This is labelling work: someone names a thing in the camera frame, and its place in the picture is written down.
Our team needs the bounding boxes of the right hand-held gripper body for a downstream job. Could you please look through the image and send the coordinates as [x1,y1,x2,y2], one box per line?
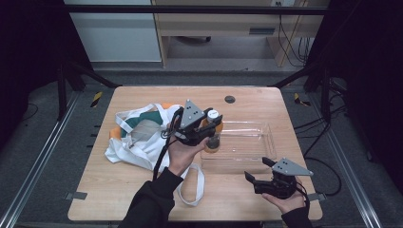
[253,157,315,200]

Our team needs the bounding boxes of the black hanging desk cables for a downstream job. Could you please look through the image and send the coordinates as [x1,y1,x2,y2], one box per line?
[277,13,314,68]

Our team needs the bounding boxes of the grey table bracket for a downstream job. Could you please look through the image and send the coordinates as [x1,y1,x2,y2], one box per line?
[306,192,327,202]
[64,191,88,201]

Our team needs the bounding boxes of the black frame strut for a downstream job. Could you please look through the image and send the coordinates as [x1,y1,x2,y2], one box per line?
[56,61,124,122]
[269,60,335,124]

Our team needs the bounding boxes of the right hand-held gripper cable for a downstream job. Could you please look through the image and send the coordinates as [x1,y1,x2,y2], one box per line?
[295,181,312,211]

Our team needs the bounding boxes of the white cabinet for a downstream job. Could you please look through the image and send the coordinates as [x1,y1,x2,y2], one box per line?
[63,0,163,64]

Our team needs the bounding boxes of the looped black floor cable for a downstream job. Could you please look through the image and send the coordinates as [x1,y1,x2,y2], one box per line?
[304,156,343,198]

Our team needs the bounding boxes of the thin black floor cable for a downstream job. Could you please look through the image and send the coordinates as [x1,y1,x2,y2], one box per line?
[16,102,40,124]

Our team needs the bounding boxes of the person's left hand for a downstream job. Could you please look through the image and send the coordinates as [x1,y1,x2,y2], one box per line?
[166,136,210,178]

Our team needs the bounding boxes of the clear plastic tray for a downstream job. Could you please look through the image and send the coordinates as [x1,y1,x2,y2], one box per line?
[199,120,278,162]

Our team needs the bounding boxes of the person's right hand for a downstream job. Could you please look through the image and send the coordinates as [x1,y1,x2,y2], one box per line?
[261,177,307,215]

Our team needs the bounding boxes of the left hand-held gripper cable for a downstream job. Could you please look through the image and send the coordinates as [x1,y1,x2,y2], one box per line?
[152,106,185,182]

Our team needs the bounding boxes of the yellow black tape marker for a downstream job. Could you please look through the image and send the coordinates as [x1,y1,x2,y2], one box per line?
[90,91,104,108]
[293,92,312,107]

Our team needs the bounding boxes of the black floor cable bundle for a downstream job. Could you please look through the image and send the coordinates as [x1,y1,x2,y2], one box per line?
[293,104,347,158]

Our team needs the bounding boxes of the white tote bag colour patches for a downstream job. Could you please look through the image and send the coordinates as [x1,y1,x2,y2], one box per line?
[104,102,206,207]

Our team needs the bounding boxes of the orange drink bottle white cap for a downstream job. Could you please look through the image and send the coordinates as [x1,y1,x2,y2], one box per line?
[202,108,224,154]

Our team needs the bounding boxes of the aluminium floor rail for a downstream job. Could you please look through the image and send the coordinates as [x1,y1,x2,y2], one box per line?
[0,90,81,228]
[307,91,384,228]

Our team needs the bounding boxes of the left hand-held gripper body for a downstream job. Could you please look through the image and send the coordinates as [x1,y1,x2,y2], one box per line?
[170,99,212,147]

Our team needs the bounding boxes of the hand-held gripper cable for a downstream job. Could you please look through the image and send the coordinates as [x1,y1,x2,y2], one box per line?
[295,181,312,211]
[152,106,185,182]

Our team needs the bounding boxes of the black horizontal frame bar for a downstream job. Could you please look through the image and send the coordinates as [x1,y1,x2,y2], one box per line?
[65,4,329,16]

